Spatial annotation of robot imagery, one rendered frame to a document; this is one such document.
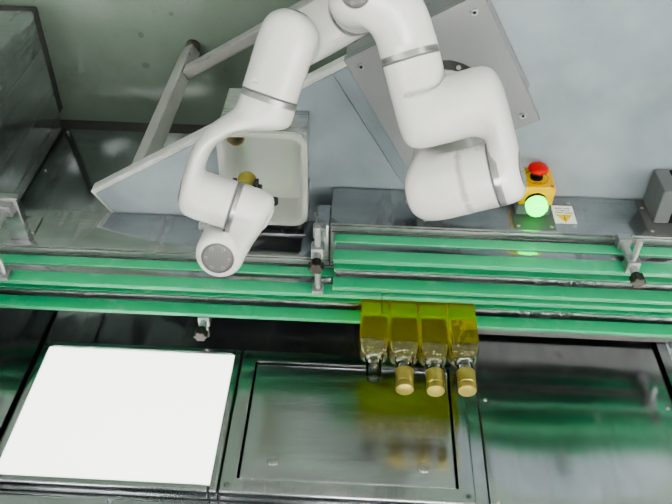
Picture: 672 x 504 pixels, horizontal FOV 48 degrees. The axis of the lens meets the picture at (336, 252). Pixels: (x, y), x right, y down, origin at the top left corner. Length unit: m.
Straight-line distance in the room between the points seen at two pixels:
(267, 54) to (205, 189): 0.21
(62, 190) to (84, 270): 0.60
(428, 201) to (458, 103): 0.14
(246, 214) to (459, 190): 0.31
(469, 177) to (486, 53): 0.31
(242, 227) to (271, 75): 0.22
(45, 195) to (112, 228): 0.54
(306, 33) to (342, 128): 0.45
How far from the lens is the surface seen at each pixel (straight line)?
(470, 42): 1.31
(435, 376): 1.42
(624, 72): 1.52
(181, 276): 1.57
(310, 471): 1.45
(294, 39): 1.08
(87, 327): 1.78
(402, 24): 1.07
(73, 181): 2.23
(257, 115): 1.08
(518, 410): 1.63
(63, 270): 1.65
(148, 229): 1.67
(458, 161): 1.08
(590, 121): 1.56
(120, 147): 2.34
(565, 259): 1.52
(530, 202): 1.53
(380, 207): 1.54
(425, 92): 1.07
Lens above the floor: 2.03
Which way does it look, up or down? 48 degrees down
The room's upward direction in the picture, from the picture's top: 176 degrees counter-clockwise
